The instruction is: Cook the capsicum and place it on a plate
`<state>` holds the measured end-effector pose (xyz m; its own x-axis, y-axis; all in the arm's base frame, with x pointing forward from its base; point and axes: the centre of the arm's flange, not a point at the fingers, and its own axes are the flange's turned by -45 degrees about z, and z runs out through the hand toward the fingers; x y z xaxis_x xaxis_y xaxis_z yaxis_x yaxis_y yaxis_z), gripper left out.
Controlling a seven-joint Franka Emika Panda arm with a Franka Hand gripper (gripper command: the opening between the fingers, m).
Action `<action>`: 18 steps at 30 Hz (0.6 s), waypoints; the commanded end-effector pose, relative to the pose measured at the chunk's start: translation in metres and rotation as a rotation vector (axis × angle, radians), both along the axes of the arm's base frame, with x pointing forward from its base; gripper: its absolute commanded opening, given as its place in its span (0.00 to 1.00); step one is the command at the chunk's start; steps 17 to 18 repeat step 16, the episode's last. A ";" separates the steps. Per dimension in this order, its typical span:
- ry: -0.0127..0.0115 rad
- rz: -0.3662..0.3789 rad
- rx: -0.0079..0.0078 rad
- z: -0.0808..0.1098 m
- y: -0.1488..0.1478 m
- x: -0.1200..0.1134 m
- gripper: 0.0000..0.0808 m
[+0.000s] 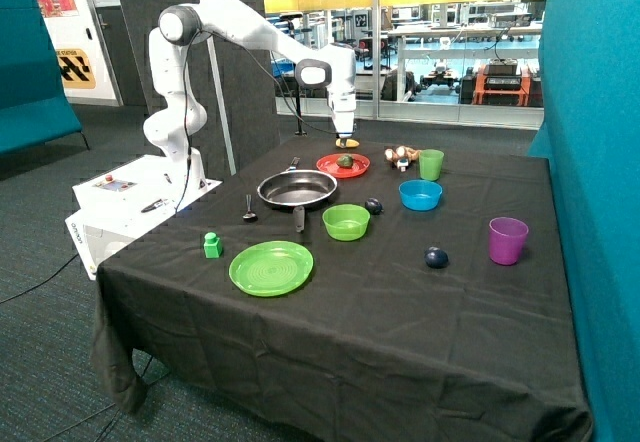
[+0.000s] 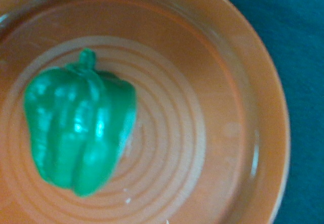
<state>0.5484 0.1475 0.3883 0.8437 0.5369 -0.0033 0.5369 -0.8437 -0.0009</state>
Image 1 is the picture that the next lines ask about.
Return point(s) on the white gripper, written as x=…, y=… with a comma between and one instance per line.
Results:
x=343, y=107

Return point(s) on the green toy capsicum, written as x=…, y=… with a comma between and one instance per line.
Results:
x=345, y=161

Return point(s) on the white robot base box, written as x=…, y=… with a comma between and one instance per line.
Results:
x=121, y=205

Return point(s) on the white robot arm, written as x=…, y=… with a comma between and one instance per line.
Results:
x=210, y=62

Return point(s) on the red plastic plate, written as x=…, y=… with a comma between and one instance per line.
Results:
x=328, y=165

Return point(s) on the green plastic plate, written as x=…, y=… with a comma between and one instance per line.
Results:
x=271, y=269

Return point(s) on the brown plush toy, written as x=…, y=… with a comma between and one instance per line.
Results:
x=401, y=157

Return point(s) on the black frying pan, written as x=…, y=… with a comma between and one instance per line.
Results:
x=297, y=189

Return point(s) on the dark purple toy plum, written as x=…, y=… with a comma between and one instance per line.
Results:
x=373, y=206

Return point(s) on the green plastic bowl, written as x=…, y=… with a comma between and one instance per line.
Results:
x=346, y=222

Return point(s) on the green plastic cup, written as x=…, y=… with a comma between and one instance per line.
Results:
x=430, y=164

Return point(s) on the blue plastic bowl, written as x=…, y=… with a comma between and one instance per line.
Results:
x=420, y=195

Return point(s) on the metal spoon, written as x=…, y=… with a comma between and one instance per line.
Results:
x=250, y=215

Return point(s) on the black tablecloth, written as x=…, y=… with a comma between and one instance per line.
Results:
x=375, y=345

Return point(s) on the dark blue toy plum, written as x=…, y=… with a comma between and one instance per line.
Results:
x=436, y=258

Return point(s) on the green toy block bottle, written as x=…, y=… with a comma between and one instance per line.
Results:
x=212, y=246

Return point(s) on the purple plastic cup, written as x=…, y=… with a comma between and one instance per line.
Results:
x=507, y=237

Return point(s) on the teal partition panel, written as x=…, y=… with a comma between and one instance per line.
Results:
x=589, y=61

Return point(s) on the teal sofa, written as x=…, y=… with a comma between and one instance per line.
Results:
x=34, y=108

